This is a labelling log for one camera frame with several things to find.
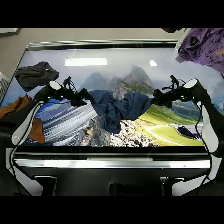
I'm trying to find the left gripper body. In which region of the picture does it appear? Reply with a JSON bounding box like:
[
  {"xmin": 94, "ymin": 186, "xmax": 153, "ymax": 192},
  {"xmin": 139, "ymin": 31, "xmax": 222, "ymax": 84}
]
[{"xmin": 70, "ymin": 89, "xmax": 92, "ymax": 108}]

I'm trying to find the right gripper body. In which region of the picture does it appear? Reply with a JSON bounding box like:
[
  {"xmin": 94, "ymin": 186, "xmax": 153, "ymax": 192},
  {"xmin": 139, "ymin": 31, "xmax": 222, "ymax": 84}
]
[{"xmin": 152, "ymin": 87, "xmax": 173, "ymax": 109}]

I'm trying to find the navy blue garment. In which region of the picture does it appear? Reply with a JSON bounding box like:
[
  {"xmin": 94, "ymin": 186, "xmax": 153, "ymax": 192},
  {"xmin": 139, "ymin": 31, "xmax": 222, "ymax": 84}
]
[{"xmin": 86, "ymin": 88, "xmax": 155, "ymax": 135}]

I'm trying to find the dark grey garment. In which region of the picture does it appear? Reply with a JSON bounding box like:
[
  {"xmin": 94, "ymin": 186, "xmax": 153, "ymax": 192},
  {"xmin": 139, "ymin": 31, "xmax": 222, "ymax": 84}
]
[{"xmin": 14, "ymin": 61, "xmax": 61, "ymax": 93}]

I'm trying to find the purple printed garment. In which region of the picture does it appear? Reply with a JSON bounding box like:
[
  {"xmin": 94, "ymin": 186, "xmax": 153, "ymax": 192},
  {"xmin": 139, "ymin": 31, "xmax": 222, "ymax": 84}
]
[{"xmin": 175, "ymin": 27, "xmax": 224, "ymax": 76}]

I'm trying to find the brown garment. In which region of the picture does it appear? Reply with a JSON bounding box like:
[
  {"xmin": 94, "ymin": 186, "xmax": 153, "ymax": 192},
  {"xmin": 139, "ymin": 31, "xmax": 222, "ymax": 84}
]
[{"xmin": 0, "ymin": 94, "xmax": 46, "ymax": 145}]

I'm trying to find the black cable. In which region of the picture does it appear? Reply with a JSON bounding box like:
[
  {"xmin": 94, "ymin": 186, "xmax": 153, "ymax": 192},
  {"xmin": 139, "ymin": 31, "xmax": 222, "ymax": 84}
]
[{"xmin": 198, "ymin": 99, "xmax": 213, "ymax": 158}]

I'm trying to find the silver frame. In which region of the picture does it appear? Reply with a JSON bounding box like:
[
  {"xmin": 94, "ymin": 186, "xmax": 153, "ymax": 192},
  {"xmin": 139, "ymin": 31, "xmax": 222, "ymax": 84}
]
[{"xmin": 13, "ymin": 156, "xmax": 213, "ymax": 197}]

